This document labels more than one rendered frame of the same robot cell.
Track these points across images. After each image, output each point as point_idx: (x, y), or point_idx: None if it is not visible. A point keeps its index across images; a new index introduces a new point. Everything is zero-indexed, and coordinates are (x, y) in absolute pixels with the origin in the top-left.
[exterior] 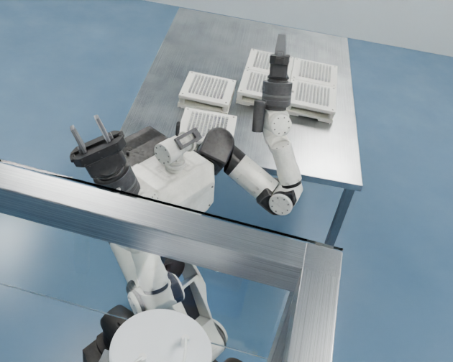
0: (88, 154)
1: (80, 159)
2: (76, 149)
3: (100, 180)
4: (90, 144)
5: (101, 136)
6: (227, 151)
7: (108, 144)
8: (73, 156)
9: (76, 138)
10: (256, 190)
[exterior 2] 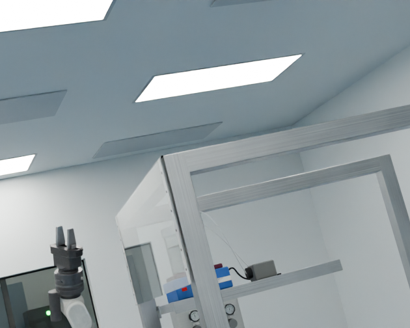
0: (77, 245)
1: (81, 246)
2: (71, 250)
3: (78, 270)
4: (66, 247)
5: (57, 247)
6: None
7: (65, 243)
8: (78, 249)
9: (74, 233)
10: None
